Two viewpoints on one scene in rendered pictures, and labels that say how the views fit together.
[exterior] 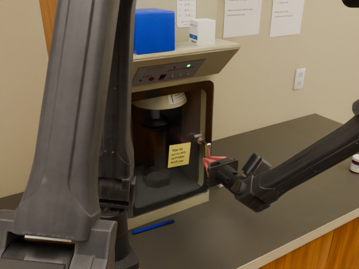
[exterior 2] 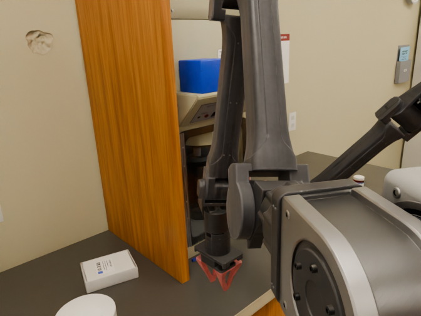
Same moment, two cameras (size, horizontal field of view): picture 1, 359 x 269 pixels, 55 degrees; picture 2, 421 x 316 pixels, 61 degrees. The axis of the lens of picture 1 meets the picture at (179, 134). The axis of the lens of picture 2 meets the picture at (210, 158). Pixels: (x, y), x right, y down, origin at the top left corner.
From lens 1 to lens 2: 0.33 m
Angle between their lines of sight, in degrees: 12
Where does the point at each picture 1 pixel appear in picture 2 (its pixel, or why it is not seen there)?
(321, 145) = (355, 148)
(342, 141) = (372, 141)
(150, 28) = (211, 71)
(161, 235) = not seen: hidden behind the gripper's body
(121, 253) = (227, 247)
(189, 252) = (249, 266)
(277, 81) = not seen: hidden behind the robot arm
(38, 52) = (80, 108)
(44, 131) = (261, 107)
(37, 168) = (261, 129)
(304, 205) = not seen: hidden behind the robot
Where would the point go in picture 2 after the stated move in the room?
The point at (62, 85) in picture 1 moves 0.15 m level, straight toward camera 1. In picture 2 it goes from (267, 79) to (363, 88)
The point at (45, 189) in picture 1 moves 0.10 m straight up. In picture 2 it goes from (269, 141) to (270, 61)
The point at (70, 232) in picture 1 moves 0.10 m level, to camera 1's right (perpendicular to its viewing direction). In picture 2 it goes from (289, 165) to (359, 157)
